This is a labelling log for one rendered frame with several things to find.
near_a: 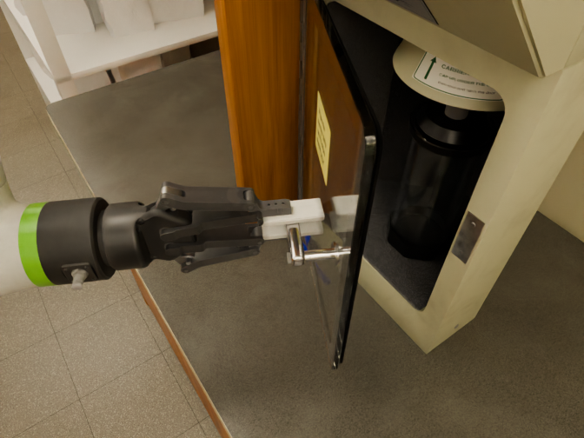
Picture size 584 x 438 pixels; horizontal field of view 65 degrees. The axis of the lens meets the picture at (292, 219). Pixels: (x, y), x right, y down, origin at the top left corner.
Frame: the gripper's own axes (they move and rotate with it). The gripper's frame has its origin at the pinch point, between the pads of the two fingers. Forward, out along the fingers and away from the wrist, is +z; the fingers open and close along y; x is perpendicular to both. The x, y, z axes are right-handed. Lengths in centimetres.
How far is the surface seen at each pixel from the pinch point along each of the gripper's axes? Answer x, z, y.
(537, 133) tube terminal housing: -6.5, 20.2, 14.9
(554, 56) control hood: -8.1, 17.3, 22.9
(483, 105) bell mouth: 1.8, 19.9, 12.2
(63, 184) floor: 147, -97, -120
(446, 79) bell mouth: 4.4, 16.5, 13.9
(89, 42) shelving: 106, -48, -28
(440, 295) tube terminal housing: -5.3, 18.7, -11.8
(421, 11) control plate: 0.9, 10.9, 22.6
